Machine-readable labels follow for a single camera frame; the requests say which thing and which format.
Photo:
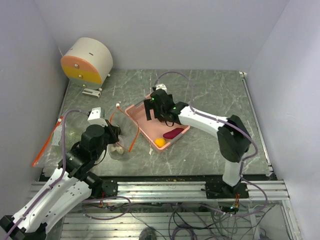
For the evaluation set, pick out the orange fruit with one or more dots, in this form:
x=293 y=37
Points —
x=160 y=142

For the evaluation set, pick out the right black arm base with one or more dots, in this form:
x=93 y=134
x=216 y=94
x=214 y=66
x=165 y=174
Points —
x=221 y=190

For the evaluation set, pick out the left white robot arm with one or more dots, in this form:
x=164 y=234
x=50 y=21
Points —
x=71 y=183

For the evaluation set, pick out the aluminium mounting rail frame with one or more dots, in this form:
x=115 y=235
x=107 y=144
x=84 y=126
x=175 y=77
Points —
x=175 y=208

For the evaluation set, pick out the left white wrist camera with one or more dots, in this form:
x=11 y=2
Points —
x=97 y=117

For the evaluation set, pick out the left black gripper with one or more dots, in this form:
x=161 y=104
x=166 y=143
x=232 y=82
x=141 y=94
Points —
x=113 y=131

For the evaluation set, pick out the magenta dragon fruit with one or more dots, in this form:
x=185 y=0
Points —
x=173 y=133

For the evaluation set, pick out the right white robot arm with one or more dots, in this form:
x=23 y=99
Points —
x=233 y=138

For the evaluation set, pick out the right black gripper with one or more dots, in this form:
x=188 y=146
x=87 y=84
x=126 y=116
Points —
x=149 y=104

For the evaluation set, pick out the clear bag orange zipper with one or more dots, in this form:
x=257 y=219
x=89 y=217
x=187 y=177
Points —
x=51 y=152

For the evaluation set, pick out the white corner clip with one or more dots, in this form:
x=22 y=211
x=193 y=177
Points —
x=243 y=74

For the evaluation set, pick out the cream cylindrical drawer box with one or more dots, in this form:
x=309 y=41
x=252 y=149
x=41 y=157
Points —
x=87 y=63

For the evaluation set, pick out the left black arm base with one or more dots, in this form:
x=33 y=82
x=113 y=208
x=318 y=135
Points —
x=105 y=188

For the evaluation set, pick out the pink plastic basket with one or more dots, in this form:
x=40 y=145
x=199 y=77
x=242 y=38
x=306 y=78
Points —
x=153 y=129

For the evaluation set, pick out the small white metal bracket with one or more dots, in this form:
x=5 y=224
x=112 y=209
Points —
x=91 y=93

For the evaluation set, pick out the white garlic bulb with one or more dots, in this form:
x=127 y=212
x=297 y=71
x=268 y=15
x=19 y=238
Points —
x=117 y=148

